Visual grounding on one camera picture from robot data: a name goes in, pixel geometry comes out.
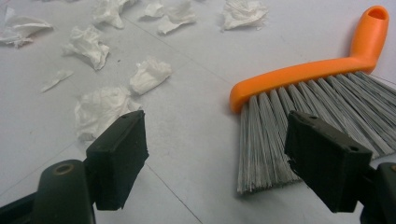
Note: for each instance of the orange brush with grey bristles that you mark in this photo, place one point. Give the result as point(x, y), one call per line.
point(311, 70)

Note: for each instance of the group of white tissues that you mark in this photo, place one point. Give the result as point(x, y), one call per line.
point(90, 46)

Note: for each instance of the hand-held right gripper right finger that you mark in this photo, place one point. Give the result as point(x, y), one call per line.
point(327, 161)

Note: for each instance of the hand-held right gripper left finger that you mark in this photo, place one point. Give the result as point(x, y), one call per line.
point(120, 161)

